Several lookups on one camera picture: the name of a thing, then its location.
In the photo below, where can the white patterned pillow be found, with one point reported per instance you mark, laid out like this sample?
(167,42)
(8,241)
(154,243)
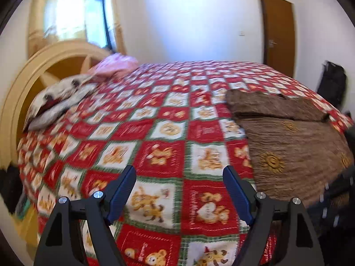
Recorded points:
(55,102)

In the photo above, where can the cream wooden headboard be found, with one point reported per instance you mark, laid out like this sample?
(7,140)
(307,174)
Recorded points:
(16,94)

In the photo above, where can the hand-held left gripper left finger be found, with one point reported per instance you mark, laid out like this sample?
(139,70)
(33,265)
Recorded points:
(122,191)

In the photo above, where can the red printed bear blanket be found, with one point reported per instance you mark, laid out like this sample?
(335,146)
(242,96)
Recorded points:
(166,149)

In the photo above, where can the dark stitched cloth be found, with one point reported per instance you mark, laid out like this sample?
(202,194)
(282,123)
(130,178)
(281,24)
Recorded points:
(338,216)

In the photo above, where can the pink pillow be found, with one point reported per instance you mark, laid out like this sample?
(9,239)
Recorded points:
(113,65)

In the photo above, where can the brown knitted sweater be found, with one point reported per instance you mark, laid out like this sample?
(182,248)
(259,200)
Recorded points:
(291,149)

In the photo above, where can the tall black bag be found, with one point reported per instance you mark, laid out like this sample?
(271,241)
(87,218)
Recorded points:
(331,83)

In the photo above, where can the yellow patterned curtain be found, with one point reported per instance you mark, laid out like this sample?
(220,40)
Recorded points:
(118,33)
(61,11)

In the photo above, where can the dark framed window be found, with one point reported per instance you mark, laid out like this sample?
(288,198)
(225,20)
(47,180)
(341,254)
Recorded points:
(94,19)

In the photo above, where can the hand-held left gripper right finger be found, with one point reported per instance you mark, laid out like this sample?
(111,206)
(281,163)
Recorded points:
(235,191)

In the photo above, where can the brown wooden door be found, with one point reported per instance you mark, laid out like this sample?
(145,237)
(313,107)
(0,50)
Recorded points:
(280,27)

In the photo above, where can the dark object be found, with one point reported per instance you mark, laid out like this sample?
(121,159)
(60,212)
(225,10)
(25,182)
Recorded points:
(9,188)

